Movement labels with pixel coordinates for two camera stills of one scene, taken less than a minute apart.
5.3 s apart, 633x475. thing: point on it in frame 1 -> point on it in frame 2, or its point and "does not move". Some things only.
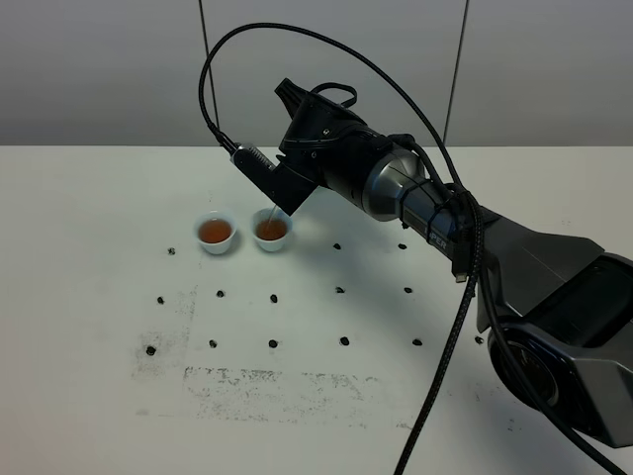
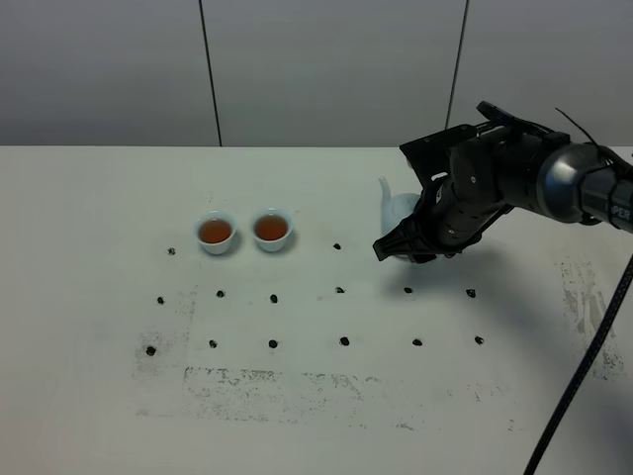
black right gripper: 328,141 -> 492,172
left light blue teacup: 215,231 does not move
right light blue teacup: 271,227 does not move
